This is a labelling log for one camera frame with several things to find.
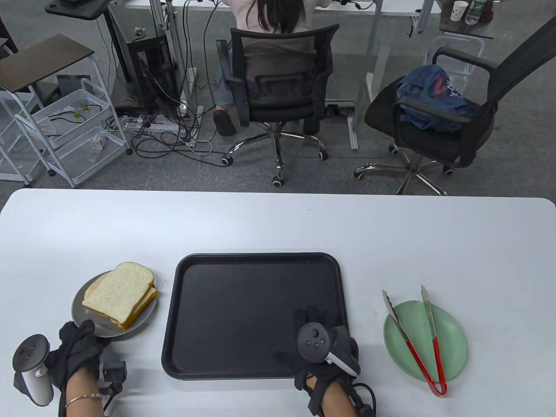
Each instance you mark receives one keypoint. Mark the black computer tower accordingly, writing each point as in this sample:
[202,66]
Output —
[147,74]

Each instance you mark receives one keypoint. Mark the green round plate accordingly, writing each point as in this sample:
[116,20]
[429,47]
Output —
[417,330]

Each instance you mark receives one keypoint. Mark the black food tray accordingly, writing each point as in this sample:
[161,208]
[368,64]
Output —
[239,312]

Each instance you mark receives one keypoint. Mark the person's left forearm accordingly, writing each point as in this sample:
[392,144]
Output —
[82,386]

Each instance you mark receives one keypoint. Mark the black stand tabletop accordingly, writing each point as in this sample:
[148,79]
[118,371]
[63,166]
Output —
[78,9]

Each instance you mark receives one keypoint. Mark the black mesh office chair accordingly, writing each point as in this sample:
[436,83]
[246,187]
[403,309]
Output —
[278,82]

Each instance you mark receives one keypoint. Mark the black armrest office chair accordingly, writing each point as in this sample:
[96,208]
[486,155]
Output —
[434,143]

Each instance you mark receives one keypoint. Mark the white metal stool frame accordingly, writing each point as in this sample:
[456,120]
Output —
[454,38]

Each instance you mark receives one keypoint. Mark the dark small table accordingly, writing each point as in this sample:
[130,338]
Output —
[469,30]

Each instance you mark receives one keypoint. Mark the grey and white controller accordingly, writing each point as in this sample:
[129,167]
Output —
[312,341]
[30,352]

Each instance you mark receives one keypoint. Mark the blue jacket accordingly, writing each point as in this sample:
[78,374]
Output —
[430,95]

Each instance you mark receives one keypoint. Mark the person's right hand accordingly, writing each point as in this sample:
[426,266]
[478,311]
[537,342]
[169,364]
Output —
[343,347]

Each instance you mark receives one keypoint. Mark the person's right forearm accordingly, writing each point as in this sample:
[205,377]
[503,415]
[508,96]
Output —
[339,402]

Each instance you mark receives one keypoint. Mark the clear plastic bottle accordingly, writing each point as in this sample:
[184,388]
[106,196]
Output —
[473,13]

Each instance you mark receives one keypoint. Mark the white desk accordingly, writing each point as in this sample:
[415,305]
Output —
[391,6]

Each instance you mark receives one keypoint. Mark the dark brown side table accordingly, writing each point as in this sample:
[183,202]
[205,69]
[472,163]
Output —
[43,61]

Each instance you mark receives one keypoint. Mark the grey round plate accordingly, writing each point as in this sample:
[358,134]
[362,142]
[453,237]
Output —
[139,323]

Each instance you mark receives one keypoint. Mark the person's left hand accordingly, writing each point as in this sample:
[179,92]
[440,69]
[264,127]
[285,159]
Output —
[76,352]

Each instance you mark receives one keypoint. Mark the white power strip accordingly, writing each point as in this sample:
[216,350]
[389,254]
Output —
[152,126]

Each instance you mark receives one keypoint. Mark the white paper cup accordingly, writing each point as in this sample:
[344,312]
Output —
[458,11]

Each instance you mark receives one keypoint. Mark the toast slice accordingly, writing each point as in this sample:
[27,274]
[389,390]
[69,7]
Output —
[117,291]
[141,306]

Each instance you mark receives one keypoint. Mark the plastic bottle in cart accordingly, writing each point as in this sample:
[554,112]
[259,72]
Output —
[96,147]

